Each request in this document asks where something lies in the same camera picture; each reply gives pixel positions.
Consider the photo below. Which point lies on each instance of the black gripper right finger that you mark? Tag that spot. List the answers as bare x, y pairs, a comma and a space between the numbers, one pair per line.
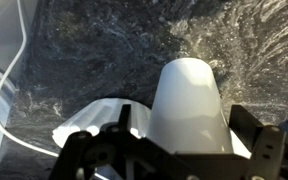
270, 153

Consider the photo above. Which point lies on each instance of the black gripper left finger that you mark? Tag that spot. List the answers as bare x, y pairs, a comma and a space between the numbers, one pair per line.
84, 156

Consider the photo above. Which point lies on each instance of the white coffee filter stack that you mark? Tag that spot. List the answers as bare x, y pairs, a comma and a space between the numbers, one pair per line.
97, 115

